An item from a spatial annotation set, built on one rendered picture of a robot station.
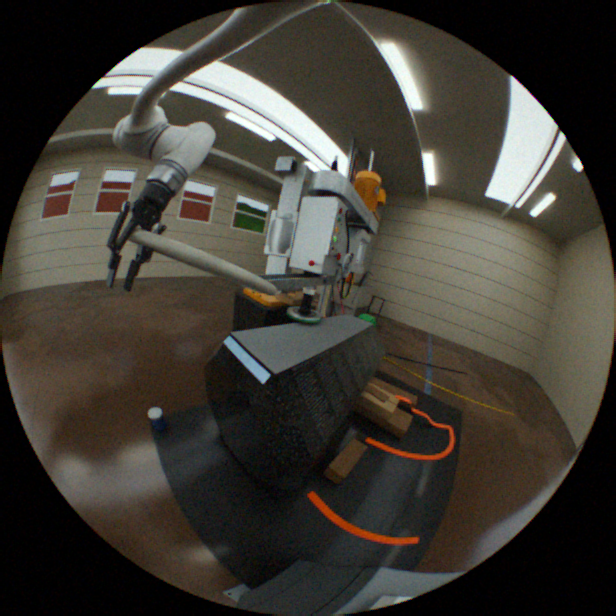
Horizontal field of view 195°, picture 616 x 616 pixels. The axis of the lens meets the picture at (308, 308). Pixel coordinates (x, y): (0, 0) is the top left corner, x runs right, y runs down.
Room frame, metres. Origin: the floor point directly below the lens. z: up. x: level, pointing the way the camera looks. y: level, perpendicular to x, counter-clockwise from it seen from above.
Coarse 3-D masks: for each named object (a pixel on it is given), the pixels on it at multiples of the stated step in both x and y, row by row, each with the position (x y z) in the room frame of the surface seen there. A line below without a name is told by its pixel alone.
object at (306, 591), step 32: (288, 576) -0.14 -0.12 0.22; (320, 576) -0.09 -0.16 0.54; (352, 576) -0.07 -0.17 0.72; (384, 576) -0.07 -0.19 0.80; (416, 576) -0.10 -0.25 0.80; (448, 576) -0.15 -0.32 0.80; (256, 608) -0.28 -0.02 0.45; (288, 608) -0.20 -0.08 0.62; (320, 608) -0.15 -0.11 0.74; (352, 608) -0.14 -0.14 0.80
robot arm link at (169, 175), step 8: (160, 160) 0.28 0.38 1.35; (168, 160) 0.28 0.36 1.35; (160, 168) 0.28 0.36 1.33; (168, 168) 0.29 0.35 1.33; (176, 168) 0.30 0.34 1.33; (152, 176) 0.27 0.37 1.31; (160, 176) 0.27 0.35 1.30; (168, 176) 0.29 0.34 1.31; (176, 176) 0.31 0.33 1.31; (184, 176) 0.33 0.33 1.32; (160, 184) 0.29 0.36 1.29; (168, 184) 0.29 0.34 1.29; (176, 184) 0.32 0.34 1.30; (176, 192) 0.33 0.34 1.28
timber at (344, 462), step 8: (352, 440) 0.73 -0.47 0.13; (344, 448) 0.66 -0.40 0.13; (352, 448) 0.67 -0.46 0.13; (360, 448) 0.67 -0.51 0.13; (344, 456) 0.60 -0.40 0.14; (352, 456) 0.60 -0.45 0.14; (360, 456) 0.61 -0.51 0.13; (336, 464) 0.54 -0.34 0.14; (344, 464) 0.54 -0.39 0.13; (352, 464) 0.54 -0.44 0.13; (328, 472) 0.51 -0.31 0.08; (336, 472) 0.49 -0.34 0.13; (344, 472) 0.49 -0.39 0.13; (336, 480) 0.47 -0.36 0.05
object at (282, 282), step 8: (272, 280) 0.68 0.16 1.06; (280, 280) 0.72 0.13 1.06; (288, 280) 0.77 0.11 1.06; (296, 280) 0.82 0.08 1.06; (304, 280) 0.88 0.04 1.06; (312, 280) 0.95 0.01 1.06; (320, 280) 1.03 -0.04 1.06; (328, 280) 1.12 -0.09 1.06; (248, 288) 0.67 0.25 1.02; (280, 288) 0.73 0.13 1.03; (288, 288) 0.78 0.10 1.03; (296, 288) 0.83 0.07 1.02
